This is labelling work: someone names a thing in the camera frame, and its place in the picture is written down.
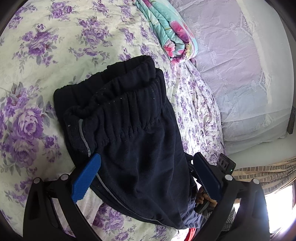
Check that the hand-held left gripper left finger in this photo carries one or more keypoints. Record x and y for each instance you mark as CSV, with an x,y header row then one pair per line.
x,y
86,178

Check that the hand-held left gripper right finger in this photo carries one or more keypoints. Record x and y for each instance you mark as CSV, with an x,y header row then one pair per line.
x,y
208,176

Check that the dark navy pants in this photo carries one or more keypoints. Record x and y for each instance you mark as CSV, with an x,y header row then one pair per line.
x,y
138,143

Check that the person's right hand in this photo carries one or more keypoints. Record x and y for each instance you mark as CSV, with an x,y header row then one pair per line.
x,y
205,195

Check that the checkered curtain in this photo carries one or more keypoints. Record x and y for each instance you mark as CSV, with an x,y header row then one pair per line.
x,y
268,172

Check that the red cloth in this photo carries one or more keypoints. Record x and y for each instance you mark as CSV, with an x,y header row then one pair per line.
x,y
190,235

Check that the window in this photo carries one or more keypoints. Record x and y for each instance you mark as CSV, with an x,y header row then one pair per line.
x,y
277,208

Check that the white lace cloth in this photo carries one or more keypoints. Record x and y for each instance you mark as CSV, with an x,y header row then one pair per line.
x,y
235,69

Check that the purple floral bed sheet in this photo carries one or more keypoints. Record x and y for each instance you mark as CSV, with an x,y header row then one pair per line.
x,y
46,69

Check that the folded floral quilt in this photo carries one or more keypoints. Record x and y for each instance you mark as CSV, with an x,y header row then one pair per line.
x,y
171,32

